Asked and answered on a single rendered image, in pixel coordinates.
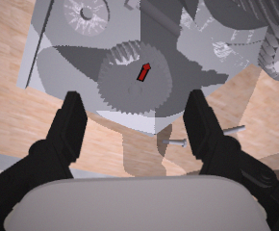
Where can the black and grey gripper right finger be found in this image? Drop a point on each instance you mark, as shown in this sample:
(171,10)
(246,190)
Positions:
(222,156)

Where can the grey gear with red arrow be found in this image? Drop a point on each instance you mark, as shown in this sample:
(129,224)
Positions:
(135,78)

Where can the grey metal bolt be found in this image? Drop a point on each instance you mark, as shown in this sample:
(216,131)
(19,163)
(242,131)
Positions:
(155,14)
(183,142)
(233,130)

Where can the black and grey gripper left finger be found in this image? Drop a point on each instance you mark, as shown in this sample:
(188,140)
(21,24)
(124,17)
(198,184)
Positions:
(49,159)

